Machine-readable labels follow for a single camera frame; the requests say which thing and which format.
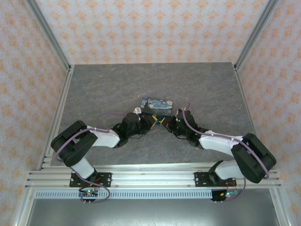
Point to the aluminium cross rail beam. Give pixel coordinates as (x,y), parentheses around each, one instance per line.
(152,176)

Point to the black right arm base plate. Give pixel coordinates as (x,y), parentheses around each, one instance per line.
(200,179)

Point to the aluminium right corner post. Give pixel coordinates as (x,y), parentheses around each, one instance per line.
(256,33)

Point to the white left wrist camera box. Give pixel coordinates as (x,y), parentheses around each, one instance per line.
(137,110)

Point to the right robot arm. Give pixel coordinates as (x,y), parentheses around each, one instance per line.
(254,155)

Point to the aluminium corner post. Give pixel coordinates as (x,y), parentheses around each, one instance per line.
(256,33)
(49,35)

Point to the aluminium left side rail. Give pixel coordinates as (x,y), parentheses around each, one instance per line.
(57,113)

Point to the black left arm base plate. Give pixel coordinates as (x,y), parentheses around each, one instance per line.
(105,179)

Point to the grey metal sheet panel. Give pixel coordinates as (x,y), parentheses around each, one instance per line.
(152,213)

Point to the starry night painted teal box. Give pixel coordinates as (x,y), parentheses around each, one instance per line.
(160,106)

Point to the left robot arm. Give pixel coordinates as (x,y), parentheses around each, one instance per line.
(75,146)

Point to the aluminium left corner post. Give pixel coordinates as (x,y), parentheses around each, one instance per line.
(49,35)

